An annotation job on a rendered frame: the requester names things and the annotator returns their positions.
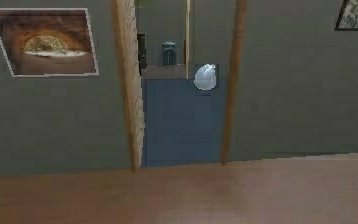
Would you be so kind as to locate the dark teal bin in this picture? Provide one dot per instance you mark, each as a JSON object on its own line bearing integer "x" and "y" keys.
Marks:
{"x": 169, "y": 53}

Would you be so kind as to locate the light wooden room door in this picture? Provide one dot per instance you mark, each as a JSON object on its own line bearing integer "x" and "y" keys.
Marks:
{"x": 128, "y": 83}

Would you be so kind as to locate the black tall cabinet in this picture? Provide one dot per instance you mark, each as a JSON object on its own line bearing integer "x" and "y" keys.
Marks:
{"x": 141, "y": 51}

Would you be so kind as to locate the white round bag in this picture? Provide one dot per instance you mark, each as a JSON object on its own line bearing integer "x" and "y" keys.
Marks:
{"x": 205, "y": 77}

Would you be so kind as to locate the brown framed wall picture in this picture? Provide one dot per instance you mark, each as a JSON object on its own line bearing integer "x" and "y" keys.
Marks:
{"x": 47, "y": 43}

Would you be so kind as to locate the black framed leafy picture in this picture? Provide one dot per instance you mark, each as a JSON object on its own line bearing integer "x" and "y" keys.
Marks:
{"x": 355, "y": 15}

